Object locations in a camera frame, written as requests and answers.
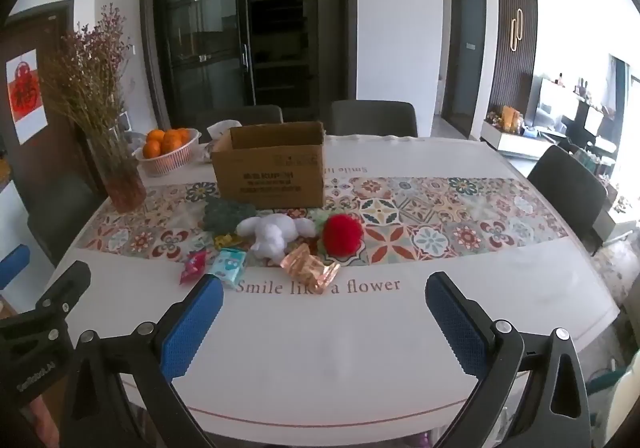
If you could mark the white plush toy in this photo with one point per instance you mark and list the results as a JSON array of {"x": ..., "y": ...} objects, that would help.
[{"x": 272, "y": 233}]

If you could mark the gold wall lamp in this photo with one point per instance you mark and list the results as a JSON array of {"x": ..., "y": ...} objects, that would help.
[{"x": 516, "y": 31}]

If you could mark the brown cardboard box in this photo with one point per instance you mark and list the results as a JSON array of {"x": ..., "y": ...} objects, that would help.
[{"x": 270, "y": 178}]

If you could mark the dark glass sliding door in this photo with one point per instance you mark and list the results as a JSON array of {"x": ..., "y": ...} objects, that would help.
[{"x": 200, "y": 28}]

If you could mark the grey dining chair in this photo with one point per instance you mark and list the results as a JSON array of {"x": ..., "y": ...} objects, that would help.
[
  {"x": 372, "y": 118},
  {"x": 60, "y": 223},
  {"x": 565, "y": 188}
]

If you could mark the red snack packet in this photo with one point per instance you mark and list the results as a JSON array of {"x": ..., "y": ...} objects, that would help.
[{"x": 194, "y": 267}]

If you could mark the dark slatted wall panel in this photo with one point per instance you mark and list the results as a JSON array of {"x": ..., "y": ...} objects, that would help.
[{"x": 500, "y": 78}]

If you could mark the floral tissue box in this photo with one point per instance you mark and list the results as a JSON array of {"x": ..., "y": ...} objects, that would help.
[{"x": 216, "y": 131}]

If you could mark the orange transparent packet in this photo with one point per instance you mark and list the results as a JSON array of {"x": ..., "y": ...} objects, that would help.
[{"x": 307, "y": 268}]

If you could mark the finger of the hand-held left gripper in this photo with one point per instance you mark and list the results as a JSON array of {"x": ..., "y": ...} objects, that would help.
[
  {"x": 67, "y": 285},
  {"x": 12, "y": 265}
]

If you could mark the white tv cabinet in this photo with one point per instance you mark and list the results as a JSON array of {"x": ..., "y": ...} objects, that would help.
[{"x": 510, "y": 143}]

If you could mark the orange bag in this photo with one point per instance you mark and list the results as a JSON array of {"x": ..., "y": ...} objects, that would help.
[{"x": 510, "y": 118}]

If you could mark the brown entrance door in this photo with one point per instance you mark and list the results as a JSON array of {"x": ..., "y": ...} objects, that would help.
[{"x": 60, "y": 53}]

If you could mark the white patterned tablecloth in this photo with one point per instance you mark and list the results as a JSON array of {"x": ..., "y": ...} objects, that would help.
[{"x": 350, "y": 353}]

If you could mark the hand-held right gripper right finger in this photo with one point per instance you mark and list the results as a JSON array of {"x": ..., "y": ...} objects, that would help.
[{"x": 455, "y": 328}]

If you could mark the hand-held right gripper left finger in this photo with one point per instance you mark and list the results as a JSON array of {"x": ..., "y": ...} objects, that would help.
[{"x": 192, "y": 328}]

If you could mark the yellow toy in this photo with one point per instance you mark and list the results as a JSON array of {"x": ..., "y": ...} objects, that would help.
[{"x": 226, "y": 241}]

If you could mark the glass vase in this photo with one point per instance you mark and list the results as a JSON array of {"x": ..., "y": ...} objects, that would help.
[{"x": 120, "y": 183}]

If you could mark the red and white door poster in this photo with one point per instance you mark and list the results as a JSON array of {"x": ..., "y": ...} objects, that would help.
[{"x": 25, "y": 98}]

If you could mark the red pompom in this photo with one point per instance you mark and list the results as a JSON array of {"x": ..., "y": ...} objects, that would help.
[{"x": 342, "y": 234}]

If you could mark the orange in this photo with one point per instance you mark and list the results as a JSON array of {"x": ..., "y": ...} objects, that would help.
[
  {"x": 151, "y": 149},
  {"x": 155, "y": 135},
  {"x": 173, "y": 142},
  {"x": 184, "y": 133}
]

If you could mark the light blue tissue packet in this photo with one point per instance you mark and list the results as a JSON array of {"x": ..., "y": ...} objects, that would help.
[{"x": 227, "y": 268}]

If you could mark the white plastic basket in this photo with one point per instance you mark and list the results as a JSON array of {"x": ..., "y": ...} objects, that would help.
[{"x": 167, "y": 164}]

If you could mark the dark green fuzzy cloth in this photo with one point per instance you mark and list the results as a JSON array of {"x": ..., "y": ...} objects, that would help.
[{"x": 225, "y": 215}]

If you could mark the dark room door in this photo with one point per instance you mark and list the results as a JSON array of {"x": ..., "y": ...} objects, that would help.
[{"x": 465, "y": 58}]

